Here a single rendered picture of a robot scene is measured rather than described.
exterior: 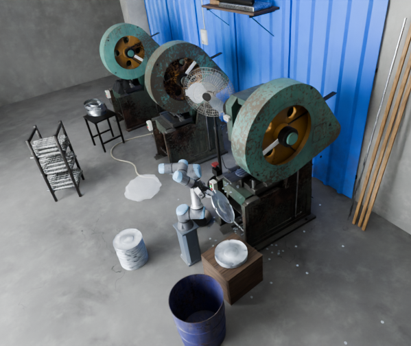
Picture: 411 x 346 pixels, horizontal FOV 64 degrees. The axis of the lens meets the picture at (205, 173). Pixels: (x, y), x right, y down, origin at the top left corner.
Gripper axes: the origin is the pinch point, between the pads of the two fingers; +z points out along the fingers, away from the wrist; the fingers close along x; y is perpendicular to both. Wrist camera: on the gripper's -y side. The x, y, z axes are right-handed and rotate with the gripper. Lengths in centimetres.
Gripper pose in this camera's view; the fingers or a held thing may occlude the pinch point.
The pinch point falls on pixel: (212, 195)
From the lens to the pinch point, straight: 256.8
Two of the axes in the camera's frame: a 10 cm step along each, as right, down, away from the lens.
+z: 7.7, 4.3, 4.8
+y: -2.0, -5.6, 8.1
